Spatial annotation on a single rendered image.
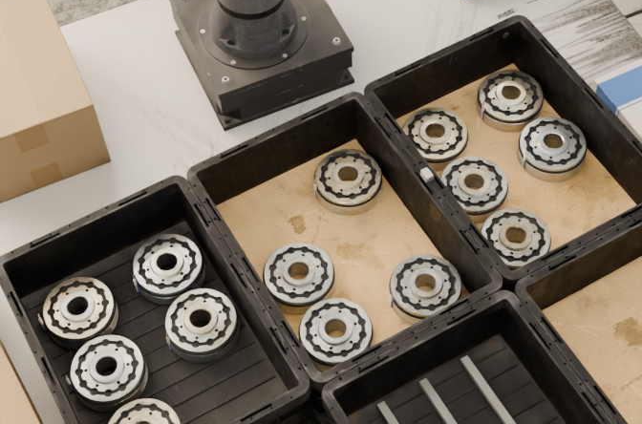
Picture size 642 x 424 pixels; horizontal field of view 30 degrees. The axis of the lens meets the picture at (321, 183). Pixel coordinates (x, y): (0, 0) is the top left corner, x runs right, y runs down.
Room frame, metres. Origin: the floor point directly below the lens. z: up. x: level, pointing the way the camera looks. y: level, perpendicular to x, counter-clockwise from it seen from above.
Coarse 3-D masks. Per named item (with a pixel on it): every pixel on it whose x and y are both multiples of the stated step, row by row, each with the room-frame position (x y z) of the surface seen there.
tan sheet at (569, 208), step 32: (512, 64) 1.26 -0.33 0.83; (448, 96) 1.20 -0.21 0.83; (480, 128) 1.13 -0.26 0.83; (512, 160) 1.06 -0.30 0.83; (512, 192) 1.01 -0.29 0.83; (544, 192) 1.00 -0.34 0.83; (576, 192) 1.00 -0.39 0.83; (608, 192) 0.99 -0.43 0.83; (480, 224) 0.95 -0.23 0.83; (576, 224) 0.94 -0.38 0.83
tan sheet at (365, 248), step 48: (288, 192) 1.03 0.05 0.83; (384, 192) 1.02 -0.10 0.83; (240, 240) 0.95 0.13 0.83; (288, 240) 0.95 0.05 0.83; (336, 240) 0.94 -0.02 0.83; (384, 240) 0.93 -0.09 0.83; (336, 288) 0.86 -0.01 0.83; (384, 288) 0.85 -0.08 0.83; (432, 288) 0.85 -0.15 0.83; (336, 336) 0.78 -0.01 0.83; (384, 336) 0.78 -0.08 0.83
